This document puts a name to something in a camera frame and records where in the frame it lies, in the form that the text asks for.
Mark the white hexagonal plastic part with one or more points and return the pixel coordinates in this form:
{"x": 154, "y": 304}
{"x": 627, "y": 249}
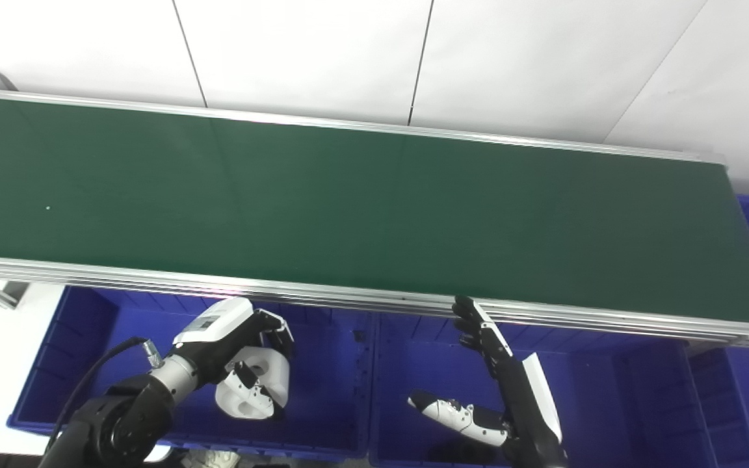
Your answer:
{"x": 272, "y": 367}

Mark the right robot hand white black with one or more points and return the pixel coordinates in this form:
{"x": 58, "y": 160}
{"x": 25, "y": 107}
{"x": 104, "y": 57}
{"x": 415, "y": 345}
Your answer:
{"x": 524, "y": 403}

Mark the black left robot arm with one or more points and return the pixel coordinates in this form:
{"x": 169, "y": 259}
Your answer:
{"x": 121, "y": 416}

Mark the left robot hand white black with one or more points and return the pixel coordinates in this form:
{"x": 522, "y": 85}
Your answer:
{"x": 215, "y": 328}

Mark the green conveyor belt aluminium frame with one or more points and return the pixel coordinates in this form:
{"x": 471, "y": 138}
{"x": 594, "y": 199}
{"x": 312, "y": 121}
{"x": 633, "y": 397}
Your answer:
{"x": 374, "y": 214}

